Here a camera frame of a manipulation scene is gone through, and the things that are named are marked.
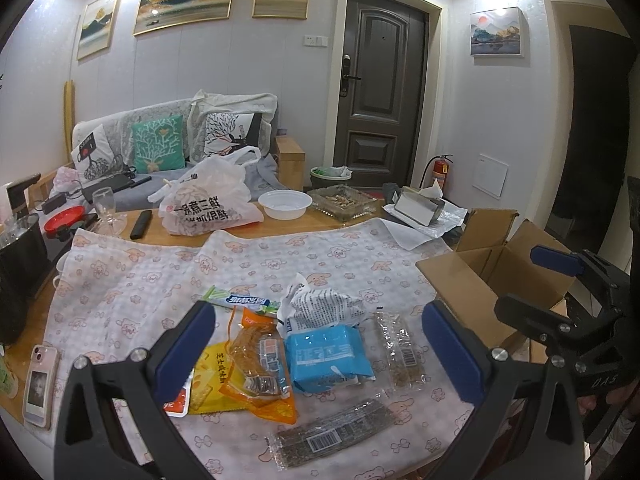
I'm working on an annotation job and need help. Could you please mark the dark entrance door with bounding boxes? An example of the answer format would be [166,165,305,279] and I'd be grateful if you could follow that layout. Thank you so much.
[333,0,428,190]

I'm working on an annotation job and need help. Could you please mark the white wall panel box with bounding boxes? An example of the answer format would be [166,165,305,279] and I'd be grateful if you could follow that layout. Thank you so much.
[472,154,509,200]

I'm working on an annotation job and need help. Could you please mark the black remote control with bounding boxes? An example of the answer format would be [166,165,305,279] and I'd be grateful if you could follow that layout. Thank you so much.
[129,209,153,240]

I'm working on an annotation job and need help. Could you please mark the wine glass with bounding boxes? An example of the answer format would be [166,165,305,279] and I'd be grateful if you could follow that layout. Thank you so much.
[92,186,127,237]

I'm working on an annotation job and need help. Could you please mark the red fire extinguisher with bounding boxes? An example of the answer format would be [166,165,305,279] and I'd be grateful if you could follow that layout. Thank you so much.
[420,154,452,191]

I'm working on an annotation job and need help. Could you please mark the yellow snack packet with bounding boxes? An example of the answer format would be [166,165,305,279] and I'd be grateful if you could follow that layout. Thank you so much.
[189,342,241,415]

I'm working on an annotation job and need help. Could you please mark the small blue mountain canvas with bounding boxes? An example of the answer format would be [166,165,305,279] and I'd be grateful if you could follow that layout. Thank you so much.
[470,6,524,58]

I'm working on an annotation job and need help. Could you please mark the green trash bin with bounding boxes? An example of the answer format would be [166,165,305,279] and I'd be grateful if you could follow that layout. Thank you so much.
[309,166,352,190]

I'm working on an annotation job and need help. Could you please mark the left mountain painting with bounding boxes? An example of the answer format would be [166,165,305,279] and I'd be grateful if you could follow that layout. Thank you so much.
[76,0,119,61]

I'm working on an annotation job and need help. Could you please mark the brown cardboard box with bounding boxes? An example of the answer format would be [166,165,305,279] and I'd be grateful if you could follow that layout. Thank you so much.
[416,209,575,352]

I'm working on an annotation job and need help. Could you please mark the bear-print tablecloth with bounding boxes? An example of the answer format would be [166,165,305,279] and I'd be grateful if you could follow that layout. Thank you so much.
[43,216,476,480]

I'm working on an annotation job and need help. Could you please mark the long dark seaweed bar pack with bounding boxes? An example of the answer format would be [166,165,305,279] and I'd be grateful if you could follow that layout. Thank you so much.
[267,396,395,470]

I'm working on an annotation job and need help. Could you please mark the white black tree cushion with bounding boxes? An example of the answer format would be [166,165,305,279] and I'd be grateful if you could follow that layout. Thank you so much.
[203,112,259,156]

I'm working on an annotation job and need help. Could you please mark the light switch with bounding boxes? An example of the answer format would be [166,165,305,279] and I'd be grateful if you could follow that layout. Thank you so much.
[303,35,329,48]

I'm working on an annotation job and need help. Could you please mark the white printed snack bag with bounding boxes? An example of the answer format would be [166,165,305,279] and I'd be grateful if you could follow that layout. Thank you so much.
[277,274,369,339]

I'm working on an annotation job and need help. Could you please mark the glass ashtray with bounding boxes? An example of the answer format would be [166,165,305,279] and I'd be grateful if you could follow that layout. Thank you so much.
[309,184,378,223]

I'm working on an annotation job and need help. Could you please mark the teal tree cushion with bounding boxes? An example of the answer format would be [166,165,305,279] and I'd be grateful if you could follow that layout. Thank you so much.
[132,115,186,174]

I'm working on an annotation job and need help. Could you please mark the pink smartphone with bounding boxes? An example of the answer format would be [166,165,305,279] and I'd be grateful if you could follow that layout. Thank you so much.
[23,344,60,429]

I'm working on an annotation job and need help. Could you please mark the silver tissue box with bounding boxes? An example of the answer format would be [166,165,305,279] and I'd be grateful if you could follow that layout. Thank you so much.
[394,186,445,226]

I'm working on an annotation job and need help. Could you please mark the white plastic bowl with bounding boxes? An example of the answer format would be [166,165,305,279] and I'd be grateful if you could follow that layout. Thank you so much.
[258,190,312,221]

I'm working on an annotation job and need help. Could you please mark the green white candy stick pack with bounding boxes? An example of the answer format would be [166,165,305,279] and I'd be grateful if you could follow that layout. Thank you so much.
[203,286,280,316]

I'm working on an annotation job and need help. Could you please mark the white red-print cushion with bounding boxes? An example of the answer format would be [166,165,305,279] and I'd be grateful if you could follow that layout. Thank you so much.
[70,125,124,185]

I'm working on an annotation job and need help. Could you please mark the red round lid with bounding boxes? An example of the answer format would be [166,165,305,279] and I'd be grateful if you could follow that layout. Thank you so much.
[43,205,85,237]

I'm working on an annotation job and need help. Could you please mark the clear cereal bar pack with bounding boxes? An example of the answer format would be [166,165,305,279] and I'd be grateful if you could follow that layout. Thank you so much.
[373,310,427,389]

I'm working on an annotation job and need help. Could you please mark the blue wet wipes pack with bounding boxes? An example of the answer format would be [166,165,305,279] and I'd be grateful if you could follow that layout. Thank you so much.
[285,324,375,393]

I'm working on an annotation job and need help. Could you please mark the white printed plastic bag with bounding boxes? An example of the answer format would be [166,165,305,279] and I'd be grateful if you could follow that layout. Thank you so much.
[148,146,264,236]

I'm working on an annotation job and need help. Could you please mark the orange corn snack bag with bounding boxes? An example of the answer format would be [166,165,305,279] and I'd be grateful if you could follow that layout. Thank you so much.
[220,309,297,425]

